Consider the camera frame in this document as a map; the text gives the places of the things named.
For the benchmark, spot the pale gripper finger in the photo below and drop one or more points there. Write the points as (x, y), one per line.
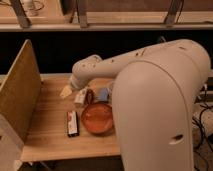
(67, 90)

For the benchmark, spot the black and red eraser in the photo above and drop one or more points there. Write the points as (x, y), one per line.
(72, 124)

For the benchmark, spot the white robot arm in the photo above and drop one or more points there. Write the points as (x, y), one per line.
(153, 98)

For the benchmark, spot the dark brown small object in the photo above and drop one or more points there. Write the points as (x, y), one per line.
(89, 96)

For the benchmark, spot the orange bowl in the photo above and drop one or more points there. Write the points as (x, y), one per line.
(97, 118)

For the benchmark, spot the left cork board panel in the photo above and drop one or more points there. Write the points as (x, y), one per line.
(19, 92)

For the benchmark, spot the wooden shelf with metal brackets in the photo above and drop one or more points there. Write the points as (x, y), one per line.
(105, 15)

